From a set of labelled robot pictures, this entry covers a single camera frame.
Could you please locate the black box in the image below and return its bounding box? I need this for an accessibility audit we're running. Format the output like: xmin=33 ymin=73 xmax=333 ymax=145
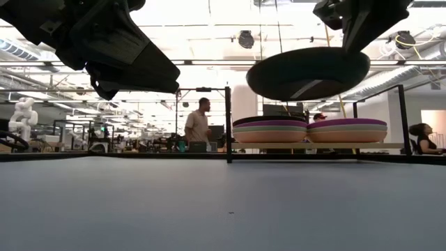
xmin=189 ymin=141 xmax=208 ymax=153

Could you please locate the green round plate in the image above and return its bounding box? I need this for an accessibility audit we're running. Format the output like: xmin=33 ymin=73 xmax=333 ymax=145
xmin=232 ymin=125 xmax=308 ymax=134

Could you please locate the standing person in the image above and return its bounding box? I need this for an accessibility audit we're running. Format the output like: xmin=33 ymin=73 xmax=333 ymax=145
xmin=183 ymin=97 xmax=213 ymax=153

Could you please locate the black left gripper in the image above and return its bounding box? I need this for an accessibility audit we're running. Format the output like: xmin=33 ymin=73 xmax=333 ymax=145
xmin=0 ymin=0 xmax=182 ymax=102

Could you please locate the black round plate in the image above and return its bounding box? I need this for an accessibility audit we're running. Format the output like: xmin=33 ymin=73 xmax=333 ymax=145
xmin=232 ymin=115 xmax=307 ymax=127
xmin=245 ymin=47 xmax=371 ymax=102

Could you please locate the white humanoid robot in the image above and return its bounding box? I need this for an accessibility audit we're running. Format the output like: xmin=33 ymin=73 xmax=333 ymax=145
xmin=7 ymin=96 xmax=39 ymax=144

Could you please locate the purple round plate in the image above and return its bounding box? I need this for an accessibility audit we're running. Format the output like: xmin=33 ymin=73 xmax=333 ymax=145
xmin=306 ymin=118 xmax=388 ymax=130
xmin=233 ymin=120 xmax=308 ymax=129

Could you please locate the black ceiling cable reel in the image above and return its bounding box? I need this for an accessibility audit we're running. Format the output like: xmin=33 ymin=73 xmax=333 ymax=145
xmin=395 ymin=30 xmax=416 ymax=50
xmin=238 ymin=30 xmax=255 ymax=50

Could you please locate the black aluminium table frame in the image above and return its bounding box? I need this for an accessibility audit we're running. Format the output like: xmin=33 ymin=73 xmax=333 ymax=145
xmin=0 ymin=86 xmax=446 ymax=167

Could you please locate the blue table mat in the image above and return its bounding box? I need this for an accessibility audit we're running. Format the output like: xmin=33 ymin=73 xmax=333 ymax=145
xmin=0 ymin=155 xmax=446 ymax=251

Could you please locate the pink round plate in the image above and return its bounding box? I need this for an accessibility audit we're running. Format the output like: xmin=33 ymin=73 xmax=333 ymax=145
xmin=233 ymin=130 xmax=307 ymax=144
xmin=307 ymin=130 xmax=388 ymax=144

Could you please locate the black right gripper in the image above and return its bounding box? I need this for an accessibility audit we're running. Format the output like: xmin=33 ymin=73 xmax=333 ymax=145
xmin=312 ymin=0 xmax=414 ymax=54

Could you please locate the seated person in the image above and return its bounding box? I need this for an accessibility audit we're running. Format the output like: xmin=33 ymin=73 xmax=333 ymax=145
xmin=408 ymin=122 xmax=446 ymax=156

